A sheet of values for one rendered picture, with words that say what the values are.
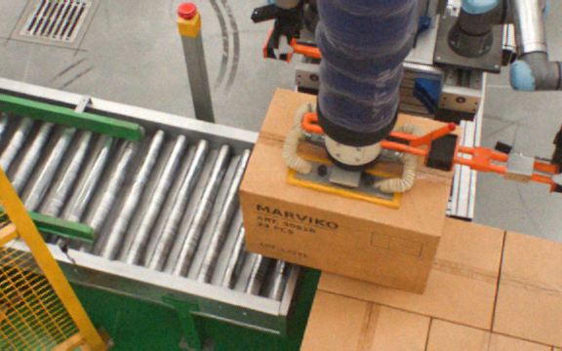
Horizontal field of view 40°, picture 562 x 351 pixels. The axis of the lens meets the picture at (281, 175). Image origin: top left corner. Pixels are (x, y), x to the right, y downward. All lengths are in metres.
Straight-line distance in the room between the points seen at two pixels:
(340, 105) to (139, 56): 2.23
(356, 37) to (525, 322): 1.35
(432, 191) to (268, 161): 0.49
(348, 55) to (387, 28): 0.12
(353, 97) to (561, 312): 1.21
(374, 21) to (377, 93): 0.26
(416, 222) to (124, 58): 2.26
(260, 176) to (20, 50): 2.25
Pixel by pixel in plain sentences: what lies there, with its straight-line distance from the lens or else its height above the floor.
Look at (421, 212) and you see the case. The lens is 2.27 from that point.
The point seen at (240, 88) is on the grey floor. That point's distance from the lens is 3.90.
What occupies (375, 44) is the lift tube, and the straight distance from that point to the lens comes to 1.79.
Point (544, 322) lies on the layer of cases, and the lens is 2.79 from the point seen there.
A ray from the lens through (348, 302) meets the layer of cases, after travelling 2.70.
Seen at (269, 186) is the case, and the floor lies 1.07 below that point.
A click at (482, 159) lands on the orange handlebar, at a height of 1.22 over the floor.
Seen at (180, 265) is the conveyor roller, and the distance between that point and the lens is 2.78.
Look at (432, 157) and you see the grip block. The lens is 2.19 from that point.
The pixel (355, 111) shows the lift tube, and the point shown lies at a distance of 2.00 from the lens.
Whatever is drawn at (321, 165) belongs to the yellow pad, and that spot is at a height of 1.12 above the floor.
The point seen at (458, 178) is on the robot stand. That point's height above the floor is 0.22.
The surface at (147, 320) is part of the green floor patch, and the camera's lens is 3.31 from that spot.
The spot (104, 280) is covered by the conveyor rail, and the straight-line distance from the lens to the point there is 2.86.
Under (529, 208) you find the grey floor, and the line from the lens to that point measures 3.64.
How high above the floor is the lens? 3.01
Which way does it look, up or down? 57 degrees down
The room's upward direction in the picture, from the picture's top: 2 degrees counter-clockwise
